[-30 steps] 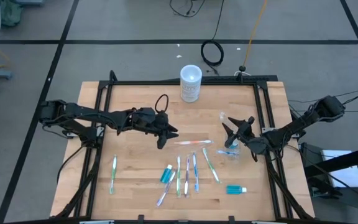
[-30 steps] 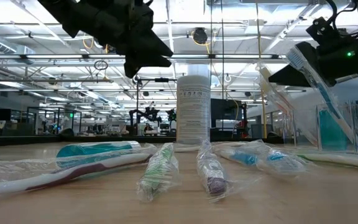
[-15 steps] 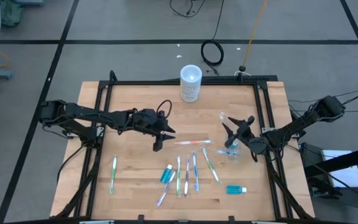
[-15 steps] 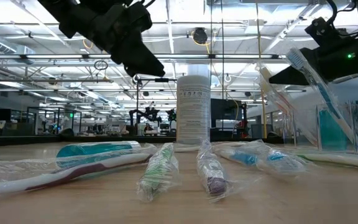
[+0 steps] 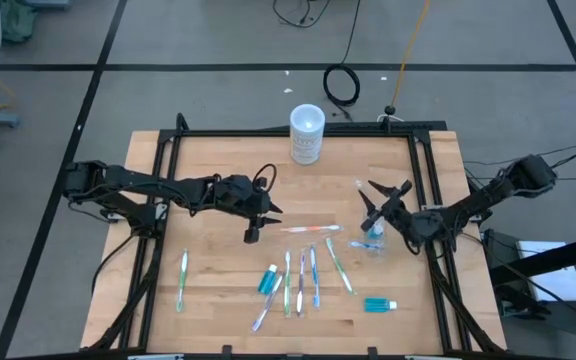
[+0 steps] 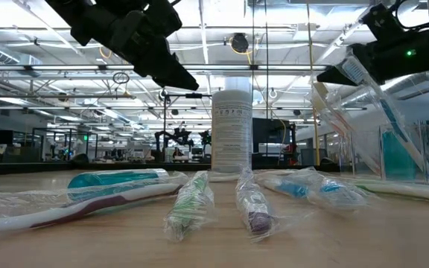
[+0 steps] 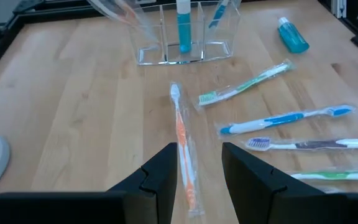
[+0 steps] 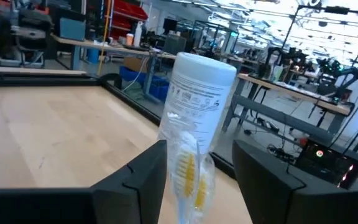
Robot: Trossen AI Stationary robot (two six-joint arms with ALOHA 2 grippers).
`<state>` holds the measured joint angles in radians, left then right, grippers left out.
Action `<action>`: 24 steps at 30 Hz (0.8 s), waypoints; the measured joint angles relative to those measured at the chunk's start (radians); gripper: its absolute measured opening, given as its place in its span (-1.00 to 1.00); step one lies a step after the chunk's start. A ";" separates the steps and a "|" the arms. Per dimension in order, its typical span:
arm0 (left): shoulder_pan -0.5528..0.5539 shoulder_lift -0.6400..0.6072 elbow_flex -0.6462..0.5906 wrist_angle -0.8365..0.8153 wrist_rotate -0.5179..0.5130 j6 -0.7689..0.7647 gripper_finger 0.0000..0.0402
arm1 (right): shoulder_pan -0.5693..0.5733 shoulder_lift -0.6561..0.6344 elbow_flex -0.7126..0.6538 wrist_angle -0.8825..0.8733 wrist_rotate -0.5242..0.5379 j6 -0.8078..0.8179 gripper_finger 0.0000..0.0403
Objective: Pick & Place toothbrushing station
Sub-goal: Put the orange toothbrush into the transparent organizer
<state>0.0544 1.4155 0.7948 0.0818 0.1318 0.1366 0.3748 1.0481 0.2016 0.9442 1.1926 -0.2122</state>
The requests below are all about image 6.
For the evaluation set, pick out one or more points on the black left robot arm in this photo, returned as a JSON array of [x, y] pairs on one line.
[[80, 15]]

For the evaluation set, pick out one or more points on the orange white toothbrush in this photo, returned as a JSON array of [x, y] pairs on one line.
[[330, 108]]

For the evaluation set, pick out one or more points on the green white toothbrush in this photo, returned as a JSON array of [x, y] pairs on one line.
[[190, 208], [415, 191]]

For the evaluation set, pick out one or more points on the blue bristled toothbrush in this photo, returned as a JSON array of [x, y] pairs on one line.
[[354, 70]]

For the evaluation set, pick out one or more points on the red cart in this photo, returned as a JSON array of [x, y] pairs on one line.
[[290, 153]]

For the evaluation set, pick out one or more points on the blue white toothbrush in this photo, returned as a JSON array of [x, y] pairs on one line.
[[292, 190]]

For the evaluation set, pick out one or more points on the distant black robot station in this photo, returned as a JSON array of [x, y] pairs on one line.
[[179, 137]]

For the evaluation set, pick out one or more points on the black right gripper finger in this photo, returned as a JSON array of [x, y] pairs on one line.
[[331, 76]]

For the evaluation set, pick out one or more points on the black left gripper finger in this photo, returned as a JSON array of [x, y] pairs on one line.
[[173, 74]]

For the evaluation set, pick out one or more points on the black cabinet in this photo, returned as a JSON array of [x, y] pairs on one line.
[[274, 130]]

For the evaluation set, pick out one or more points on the white wipes canister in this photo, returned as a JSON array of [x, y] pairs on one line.
[[232, 130]]

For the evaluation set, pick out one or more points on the person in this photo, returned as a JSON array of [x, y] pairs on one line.
[[177, 152]]

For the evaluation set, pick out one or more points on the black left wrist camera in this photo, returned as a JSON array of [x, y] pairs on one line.
[[164, 16]]

